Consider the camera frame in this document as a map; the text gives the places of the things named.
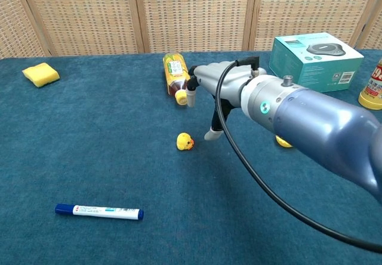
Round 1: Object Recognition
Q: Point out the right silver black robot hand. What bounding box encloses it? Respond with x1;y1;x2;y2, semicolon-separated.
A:
186;61;266;141

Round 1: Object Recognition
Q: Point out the small yellow rubber duck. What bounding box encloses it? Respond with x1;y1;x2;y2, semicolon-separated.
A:
176;132;195;151

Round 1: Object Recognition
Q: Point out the yellow tea bottle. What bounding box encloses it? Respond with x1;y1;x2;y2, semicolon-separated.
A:
162;53;192;106

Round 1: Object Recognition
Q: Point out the woven bamboo screen panel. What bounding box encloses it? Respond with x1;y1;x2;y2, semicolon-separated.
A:
356;0;382;51
133;0;258;54
17;0;150;57
249;0;381;51
0;0;51;59

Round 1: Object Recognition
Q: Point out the yellow fluted cup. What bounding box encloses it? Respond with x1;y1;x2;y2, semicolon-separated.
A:
275;135;294;149

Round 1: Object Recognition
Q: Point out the teal speakerphone box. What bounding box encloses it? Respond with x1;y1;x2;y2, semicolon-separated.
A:
269;32;365;93

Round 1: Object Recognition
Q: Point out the blue carpet table cover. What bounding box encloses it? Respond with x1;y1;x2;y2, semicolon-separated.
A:
0;49;382;265

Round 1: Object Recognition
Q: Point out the yellow green-capped cleaner bottle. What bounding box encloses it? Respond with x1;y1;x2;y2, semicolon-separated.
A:
358;58;382;110

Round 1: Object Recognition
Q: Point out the yellow sponge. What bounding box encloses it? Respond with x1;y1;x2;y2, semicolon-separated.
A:
21;62;60;88

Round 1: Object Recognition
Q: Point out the blue white marker pen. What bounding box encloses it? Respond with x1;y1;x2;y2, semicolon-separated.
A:
54;203;144;221

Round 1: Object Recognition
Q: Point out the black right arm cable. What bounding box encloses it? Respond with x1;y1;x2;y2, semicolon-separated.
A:
215;56;382;254

